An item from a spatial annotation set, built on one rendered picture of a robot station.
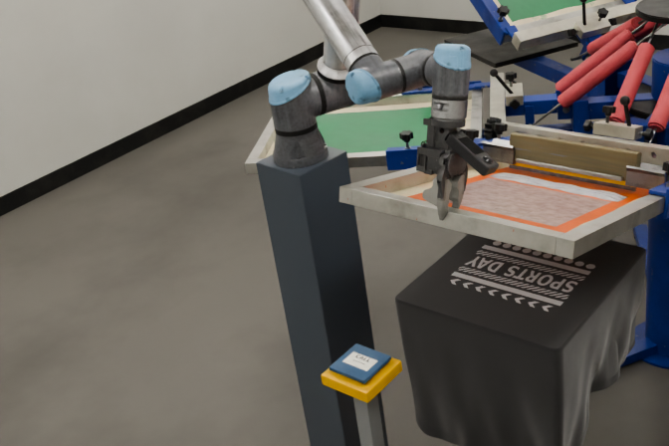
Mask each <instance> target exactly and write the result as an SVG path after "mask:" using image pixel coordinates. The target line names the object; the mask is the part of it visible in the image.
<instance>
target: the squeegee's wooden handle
mask: <svg viewBox="0 0 669 446"><path fill-rule="evenodd" d="M510 145H512V146H513V147H514V148H515V161H516V158H521V159H527V160H532V161H538V162H544V163H549V164H555V165H561V166H566V167H572V168H578V169H583V170H589V171H594V172H600V173H606V174H611V175H617V176H623V181H626V173H627V169H626V166H627V165H630V166H636V167H640V164H641V156H642V153H641V152H639V151H633V150H627V149H620V148H614V147H608V146H601V145H595V144H589V143H582V142H576V141H570V140H563V139H557V138H551V137H544V136H538V135H532V134H525V133H519V132H512V133H511V136H510Z"/></svg>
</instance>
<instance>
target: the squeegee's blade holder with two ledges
mask: <svg viewBox="0 0 669 446"><path fill-rule="evenodd" d="M516 162H517V163H522V164H528V165H533V166H539V167H544V168H550V169H556V170H561V171H567V172H572V173H578V174H583V175H589V176H594V177H600V178H605V179H611V180H616V181H622V180H623V176H617V175H611V174H606V173H600V172H594V171H589V170H583V169H578V168H572V167H566V166H561V165H555V164H549V163H544V162H538V161H532V160H527V159H521V158H516Z"/></svg>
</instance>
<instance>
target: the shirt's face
mask: <svg viewBox="0 0 669 446"><path fill-rule="evenodd" d="M490 240H491V239H488V238H484V237H480V236H476V235H471V234H469V235H467V236H466V237H465V238H464V239H463V240H462V241H460V242H459V243H458V244H457V245H456V246H455V247H453V248H452V249H451V250H450V251H449V252H448V253H446V254H445V255H444V256H443V257H442V258H441V259H439V260H438V261H437V262H436V263H435V264H434V265H432V266H431V267H430V268H429V269H428V270H427V271H425V272H424V273H423V274H422V275H421V276H420V277H418V278H417V279H416V280H415V281H414V282H413V283H411V284H410V285H409V286H408V287H407V288H406V289H404V290H403V291H402V292H401V293H400V294H399V295H398V296H397V298H398V299H399V300H403V301H406V302H409V303H412V304H415V305H418V306H421V307H425V308H428V309H431V310H434V311H437V312H440V313H444V314H447V315H450V316H453V317H456V318H459V319H462V320H466V321H469V322H472V323H475V324H478V325H481V326H485V327H488V328H491V329H494V330H497V331H500V332H503V333H507V334H510V335H515V336H518V337H521V338H525V339H528V340H531V341H534V342H537V343H540V344H543V345H547V346H550V347H559V346H561V345H562V343H563V342H564V341H565V340H566V339H567V338H568V336H569V335H570V334H571V333H572V332H573V331H574V329H575V328H576V327H577V326H578V325H579V324H580V322H581V321H582V320H583V319H584V318H585V316H586V315H587V314H588V313H589V312H590V311H591V309H592V308H593V307H594V306H595V305H596V304H597V302H598V301H599V300H600V299H601V298H602V297H603V295H604V294H605V293H606V292H607V291H608V290H609V288H610V287H611V286H612V285H613V284H614V283H615V281H616V280H617V279H618V278H619V277H620V276H621V274H622V273H623V272H624V271H625V270H626V268H627V267H628V266H629V265H630V264H631V263H632V261H633V260H634V259H635V258H636V257H637V256H638V254H639V253H640V252H641V251H642V250H643V249H644V248H642V247H637V246H633V245H628V244H624V243H620V242H615V241H611V240H609V241H607V242H605V243H603V244H601V245H599V246H597V247H596V248H594V249H592V250H590V251H588V252H586V253H584V254H582V255H580V256H578V257H576V258H575V259H576V260H580V261H583V262H588V263H592V264H596V265H597V266H596V267H595V268H594V269H593V270H592V271H591V272H590V273H589V275H588V276H587V277H586V278H585V279H584V280H583V281H582V282H581V283H580V285H579V286H578V287H577V288H576V289H575V290H574V291H573V292H572V293H571V294H570V296H569V297H568V298H567V299H566V300H565V301H564V302H563V303H562V304H561V305H560V307H559V308H558V309H557V310H556V311H555V312H554V313H553V314H551V313H548V312H544V311H541V310H537V309H534V308H530V307H527V306H524V305H520V304H517V303H513V302H510V301H506V300H503V299H500V298H496V297H493V296H489V295H486V294H482V293H479V292H475V291H472V290H469V289H465V288H462V287H458V286H455V285H451V284H448V283H445V282H444V281H445V280H446V279H447V278H448V277H449V276H451V275H452V274H453V273H454V272H455V271H456V270H457V269H458V268H460V267H461V266H462V265H463V264H464V263H465V262H466V261H467V260H469V259H470V258H471V257H472V256H473V255H474V254H475V253H476V252H477V251H479V250H480V249H481V248H482V247H483V246H484V245H485V244H486V243H488V242H489V241H490Z"/></svg>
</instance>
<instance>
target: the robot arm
mask: <svg viewBox="0 0 669 446"><path fill-rule="evenodd" d="M303 1H304V2H305V4H306V6H307V7H308V9H309V10H310V12H311V14H312V15H313V17H314V18H315V20H316V21H317V23H318V25H319V26H320V28H321V29H322V31H323V33H324V34H325V40H324V55H323V56H322V57H320V59H319V60H318V67H317V71H316V72H313V73H309V72H308V71H306V70H295V71H288V72H285V73H283V74H280V75H278V76H276V77H275V78H274V79H272V80H271V82H270V83H269V86H268V92H269V103H270V105H271V111H272V117H273V122H274V128H275V133H276V137H275V146H274V150H273V158H274V162H275V164H276V165H278V166H280V167H283V168H303V167H308V166H312V165H315V164H317V163H319V162H321V161H323V160H324V159H326V158H327V156H328V155H329V152H328V146H327V144H326V142H325V140H324V138H323V136H322V134H321V132H320V130H319V128H318V123H317V116H319V115H322V114H325V113H329V112H334V111H337V110H340V109H344V108H350V107H352V106H354V105H364V104H370V103H376V102H378V101H379V100H382V99H385V98H389V97H392V96H395V95H398V94H402V93H405V92H409V91H412V90H415V89H418V88H421V87H425V86H429V87H432V104H431V117H430V118H424V119H423V124H425V125H427V139H426V140H424V143H422V142H423V141H422V142H421V146H417V160H416V170H417V171H421V172H424V173H425V174H430V175H433V174H437V176H436V177H435V178H434V180H433V185H432V187H431V188H428V189H425V190H424V191H423V193H422V196H423V199H424V200H426V201H428V202H429V203H431V204H433V205H435V206H436V207H437V211H438V216H439V220H442V221H443V219H444V218H445V217H446V215H447V214H448V204H449V200H451V201H453V203H452V207H454V208H458V209H459V208H460V205H461V202H462V199H463V195H464V191H465V189H466V183H467V178H468V166H467V162H468V163H469V164H470V165H471V166H472V167H473V168H474V169H475V170H476V171H478V172H479V173H480V174H481V175H482V176H485V175H488V174H491V173H494V172H495V171H496V170H497V168H498V167H499V163H498V162H497V161H495V160H494V159H493V158H492V157H491V156H490V155H489V154H487V153H486V152H485V151H484V150H483V149H482V148H481V147H480V146H478V145H477V144H476V143H475V142H474V141H473V140H472V139H470V138H469V137H468V136H467V135H466V134H465V133H464V132H463V131H459V132H457V130H456V129H457V127H464V126H465V123H466V120H465V118H466V117H467V109H468V94H469V80H470V69H471V49H470V48H469V47H468V46H466V45H459V44H438V45H437V46H436V47H435V51H430V50H428V49H423V48H420V49H412V50H409V51H407V52H406V53H405V54H404V55H403V56H402V57H399V58H396V59H392V60H388V61H385V62H383V61H382V60H381V58H380V57H379V55H378V54H377V52H376V51H375V49H374V47H373V46H372V44H371V43H370V41H369V40H368V38H367V37H366V35H365V34H364V32H363V31H362V29H361V28H360V26H359V25H358V20H359V8H360V0H303ZM425 141H426V143H425ZM418 163H419V165H418Z"/></svg>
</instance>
